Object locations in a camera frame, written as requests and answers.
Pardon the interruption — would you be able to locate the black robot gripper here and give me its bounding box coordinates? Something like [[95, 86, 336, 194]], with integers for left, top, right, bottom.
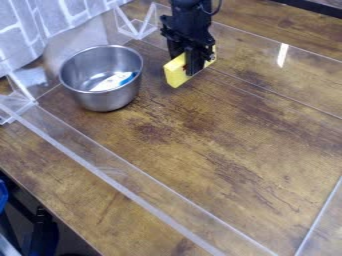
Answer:
[[160, 0, 215, 76]]

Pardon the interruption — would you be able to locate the yellow butter block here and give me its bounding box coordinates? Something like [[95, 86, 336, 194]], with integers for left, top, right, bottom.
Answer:
[[161, 44, 219, 89]]

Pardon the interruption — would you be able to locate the white blue tube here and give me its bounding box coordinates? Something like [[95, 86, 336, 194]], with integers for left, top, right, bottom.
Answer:
[[89, 72, 136, 92]]

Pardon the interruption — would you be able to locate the stainless steel bowl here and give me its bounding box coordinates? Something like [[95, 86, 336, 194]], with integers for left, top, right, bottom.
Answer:
[[59, 45, 144, 112]]

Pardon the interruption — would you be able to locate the grey brick pattern cloth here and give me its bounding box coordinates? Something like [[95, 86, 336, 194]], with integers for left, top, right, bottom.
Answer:
[[0, 0, 132, 78]]

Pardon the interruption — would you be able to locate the blue object under table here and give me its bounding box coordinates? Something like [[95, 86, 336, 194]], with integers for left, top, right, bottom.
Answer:
[[0, 180, 8, 214]]

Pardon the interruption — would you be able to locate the black table leg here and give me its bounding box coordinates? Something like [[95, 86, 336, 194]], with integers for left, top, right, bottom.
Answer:
[[28, 206, 59, 256]]

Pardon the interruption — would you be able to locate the clear acrylic barrier frame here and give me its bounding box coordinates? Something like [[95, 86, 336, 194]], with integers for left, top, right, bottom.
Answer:
[[0, 0, 342, 256]]

